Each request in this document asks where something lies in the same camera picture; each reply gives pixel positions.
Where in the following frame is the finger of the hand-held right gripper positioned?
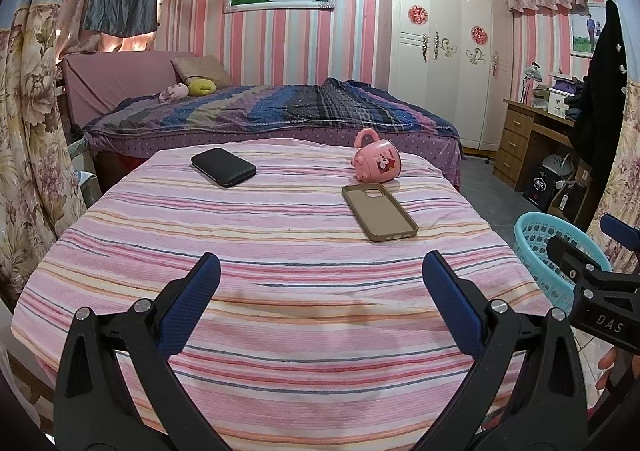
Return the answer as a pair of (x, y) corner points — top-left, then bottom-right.
(600, 214), (640, 252)
(546, 235), (640, 294)

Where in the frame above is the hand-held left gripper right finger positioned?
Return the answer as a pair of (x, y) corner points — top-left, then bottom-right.
(410, 250), (586, 451)

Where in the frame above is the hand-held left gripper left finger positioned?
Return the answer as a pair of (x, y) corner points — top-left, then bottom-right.
(54, 252), (233, 451)

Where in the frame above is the cyan plastic basket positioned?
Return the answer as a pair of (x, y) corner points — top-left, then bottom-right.
(514, 211), (613, 312)

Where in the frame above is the person's right hand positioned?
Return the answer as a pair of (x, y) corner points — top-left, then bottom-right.
(595, 346), (627, 391)

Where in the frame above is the cardboard box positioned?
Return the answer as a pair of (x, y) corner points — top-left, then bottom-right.
(547, 166), (593, 232)

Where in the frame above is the floral curtain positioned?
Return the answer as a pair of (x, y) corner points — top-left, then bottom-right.
(0, 0), (91, 302)
(587, 101), (640, 277)

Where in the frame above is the black box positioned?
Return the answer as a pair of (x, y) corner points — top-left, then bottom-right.
(522, 162), (558, 212)

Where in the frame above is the pink striped table cloth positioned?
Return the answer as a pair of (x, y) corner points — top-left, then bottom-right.
(10, 138), (556, 439)

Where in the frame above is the white round appliance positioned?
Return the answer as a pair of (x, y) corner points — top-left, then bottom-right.
(542, 154), (576, 177)

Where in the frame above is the grey-brown phone case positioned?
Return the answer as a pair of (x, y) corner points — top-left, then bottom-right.
(342, 182), (420, 243)

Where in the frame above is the black coat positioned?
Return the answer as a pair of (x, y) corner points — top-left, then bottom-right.
(570, 0), (628, 222)

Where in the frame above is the black rectangular case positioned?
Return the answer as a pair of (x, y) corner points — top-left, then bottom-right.
(191, 147), (258, 188)

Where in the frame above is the wooden desk with drawers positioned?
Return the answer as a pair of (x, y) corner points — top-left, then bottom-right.
(492, 98), (581, 192)

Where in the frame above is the white box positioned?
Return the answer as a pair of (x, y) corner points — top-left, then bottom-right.
(547, 86), (576, 118)

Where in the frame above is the bed with purple dotted sheet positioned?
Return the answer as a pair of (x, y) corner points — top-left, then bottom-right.
(82, 78), (466, 192)

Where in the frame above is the pink cartoon mug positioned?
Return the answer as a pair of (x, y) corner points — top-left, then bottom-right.
(351, 128), (402, 183)

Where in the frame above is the desk lamp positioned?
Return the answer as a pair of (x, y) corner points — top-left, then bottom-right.
(520, 60), (545, 104)

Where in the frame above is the small framed photo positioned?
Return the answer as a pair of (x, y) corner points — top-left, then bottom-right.
(570, 4), (607, 58)

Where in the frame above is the pink plush toy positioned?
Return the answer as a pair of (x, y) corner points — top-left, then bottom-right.
(159, 82), (190, 104)

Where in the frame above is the white wardrobe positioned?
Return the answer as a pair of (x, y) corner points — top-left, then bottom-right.
(387, 0), (516, 152)

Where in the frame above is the yellow plush toy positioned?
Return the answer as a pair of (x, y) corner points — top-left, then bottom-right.
(186, 77), (217, 96)

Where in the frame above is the purple blue plaid blanket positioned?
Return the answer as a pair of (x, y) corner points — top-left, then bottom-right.
(82, 78), (461, 138)

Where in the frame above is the pink padded headboard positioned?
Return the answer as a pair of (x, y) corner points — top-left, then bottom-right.
(61, 51), (198, 129)

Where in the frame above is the brown pillow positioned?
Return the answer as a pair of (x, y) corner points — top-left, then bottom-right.
(171, 56), (232, 87)

